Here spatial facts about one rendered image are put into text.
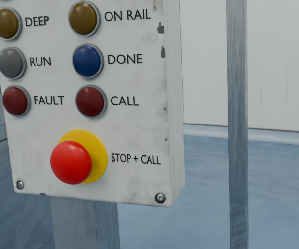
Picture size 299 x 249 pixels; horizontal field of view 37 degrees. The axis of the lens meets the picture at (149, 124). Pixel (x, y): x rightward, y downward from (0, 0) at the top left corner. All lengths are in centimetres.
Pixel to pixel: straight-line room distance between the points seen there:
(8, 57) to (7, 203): 118
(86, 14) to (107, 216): 25
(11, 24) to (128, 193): 19
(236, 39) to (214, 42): 246
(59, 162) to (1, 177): 115
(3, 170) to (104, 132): 117
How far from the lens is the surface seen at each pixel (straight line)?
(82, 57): 39
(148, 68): 38
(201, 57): 405
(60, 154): 40
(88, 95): 39
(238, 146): 159
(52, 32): 41
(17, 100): 44
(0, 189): 155
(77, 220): 53
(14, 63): 43
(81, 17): 39
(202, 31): 403
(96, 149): 41
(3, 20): 43
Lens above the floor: 102
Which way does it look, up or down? 13 degrees down
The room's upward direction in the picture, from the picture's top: 3 degrees counter-clockwise
